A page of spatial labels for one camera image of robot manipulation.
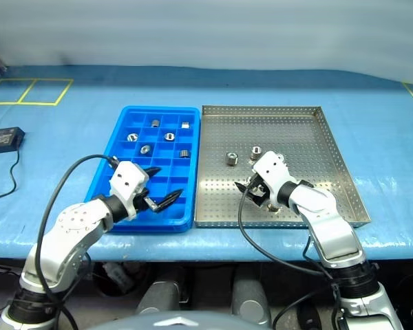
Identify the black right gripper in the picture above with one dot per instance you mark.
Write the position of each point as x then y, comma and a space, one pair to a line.
257, 185

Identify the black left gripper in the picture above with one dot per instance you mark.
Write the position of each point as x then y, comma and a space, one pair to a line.
142, 197

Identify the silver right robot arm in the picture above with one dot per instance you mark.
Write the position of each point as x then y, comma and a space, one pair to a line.
330, 227

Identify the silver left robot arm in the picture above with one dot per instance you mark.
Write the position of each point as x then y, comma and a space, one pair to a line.
72, 233

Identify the blue compartment tray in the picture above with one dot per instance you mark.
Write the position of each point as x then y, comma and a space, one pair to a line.
124, 117

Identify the perforated metal tray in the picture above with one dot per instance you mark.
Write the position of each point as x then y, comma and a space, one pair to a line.
296, 137

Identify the white plastic connector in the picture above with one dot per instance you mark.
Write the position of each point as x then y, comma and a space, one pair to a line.
118, 275

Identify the grey rounded cylinder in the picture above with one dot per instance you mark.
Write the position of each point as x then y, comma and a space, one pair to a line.
249, 299
158, 295

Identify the grey robot torso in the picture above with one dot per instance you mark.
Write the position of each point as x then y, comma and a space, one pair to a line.
179, 323

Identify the black power adapter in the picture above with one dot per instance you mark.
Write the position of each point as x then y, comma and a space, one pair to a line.
5, 139

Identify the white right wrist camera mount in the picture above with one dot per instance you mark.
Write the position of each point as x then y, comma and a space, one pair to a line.
270, 168

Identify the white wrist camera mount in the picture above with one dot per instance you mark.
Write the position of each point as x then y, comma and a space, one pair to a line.
270, 168
125, 178

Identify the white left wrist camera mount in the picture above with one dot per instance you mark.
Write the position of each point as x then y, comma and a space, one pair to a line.
125, 178

